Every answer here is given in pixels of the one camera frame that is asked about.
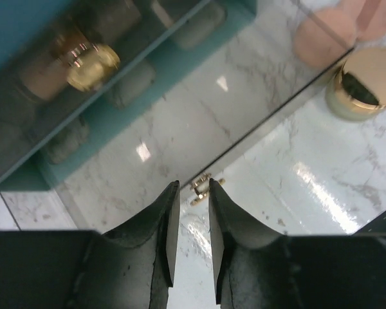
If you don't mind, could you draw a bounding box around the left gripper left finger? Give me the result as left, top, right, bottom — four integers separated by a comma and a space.
0, 181, 180, 308

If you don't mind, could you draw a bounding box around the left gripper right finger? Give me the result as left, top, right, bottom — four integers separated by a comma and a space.
208, 180, 386, 308

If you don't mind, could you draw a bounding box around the teal drawer organizer box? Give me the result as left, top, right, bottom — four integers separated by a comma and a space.
0, 1, 353, 232

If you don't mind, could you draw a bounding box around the round gold compact jar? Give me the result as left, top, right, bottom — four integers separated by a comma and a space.
326, 47, 386, 122

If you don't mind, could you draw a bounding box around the pink powder puff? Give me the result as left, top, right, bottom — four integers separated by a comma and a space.
293, 7, 357, 70
356, 0, 386, 41

